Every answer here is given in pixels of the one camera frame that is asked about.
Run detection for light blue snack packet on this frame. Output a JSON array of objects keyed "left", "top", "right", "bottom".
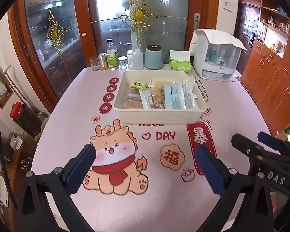
[{"left": 163, "top": 82, "right": 196, "bottom": 110}]

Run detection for cream plastic storage tray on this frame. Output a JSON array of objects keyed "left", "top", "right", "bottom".
[{"left": 114, "top": 70, "right": 207, "bottom": 124}]

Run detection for clear bag of nuts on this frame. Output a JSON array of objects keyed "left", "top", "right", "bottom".
[{"left": 151, "top": 87, "right": 165, "bottom": 109}]

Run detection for orange white snack bar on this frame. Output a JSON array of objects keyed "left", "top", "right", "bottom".
[{"left": 139, "top": 89, "right": 155, "bottom": 109}]

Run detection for clear bag pale crackers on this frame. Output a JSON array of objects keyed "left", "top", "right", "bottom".
[{"left": 122, "top": 88, "right": 143, "bottom": 109}]

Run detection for small green snack packet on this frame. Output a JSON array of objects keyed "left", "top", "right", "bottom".
[{"left": 131, "top": 81, "right": 148, "bottom": 90}]

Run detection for wooden cabinet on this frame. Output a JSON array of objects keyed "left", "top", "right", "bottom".
[{"left": 240, "top": 39, "right": 290, "bottom": 136}]

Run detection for white desktop appliance with cover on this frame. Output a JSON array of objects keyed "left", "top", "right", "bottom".
[{"left": 189, "top": 29, "right": 247, "bottom": 82}]

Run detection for green tissue box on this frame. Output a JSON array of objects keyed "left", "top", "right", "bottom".
[{"left": 169, "top": 50, "right": 192, "bottom": 74}]

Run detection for dark wooden entry door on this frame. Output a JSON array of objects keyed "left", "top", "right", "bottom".
[{"left": 234, "top": 0, "right": 261, "bottom": 74}]

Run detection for teal ceramic canister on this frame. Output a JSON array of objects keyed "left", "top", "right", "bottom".
[{"left": 144, "top": 44, "right": 163, "bottom": 70}]

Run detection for clear drinking glass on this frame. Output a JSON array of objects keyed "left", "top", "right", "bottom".
[{"left": 88, "top": 56, "right": 101, "bottom": 71}]

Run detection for white plastic bottle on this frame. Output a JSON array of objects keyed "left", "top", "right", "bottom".
[{"left": 133, "top": 48, "right": 144, "bottom": 70}]

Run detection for metal tin can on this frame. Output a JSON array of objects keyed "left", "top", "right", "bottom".
[{"left": 98, "top": 52, "right": 108, "bottom": 71}]

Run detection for white pill bottle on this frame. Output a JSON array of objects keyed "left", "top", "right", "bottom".
[{"left": 127, "top": 50, "right": 134, "bottom": 67}]

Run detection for small glass jar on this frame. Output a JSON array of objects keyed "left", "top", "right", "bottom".
[{"left": 118, "top": 56, "right": 128, "bottom": 69}]

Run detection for clear bottle green label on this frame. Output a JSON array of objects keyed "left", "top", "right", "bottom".
[{"left": 105, "top": 38, "right": 119, "bottom": 70}]

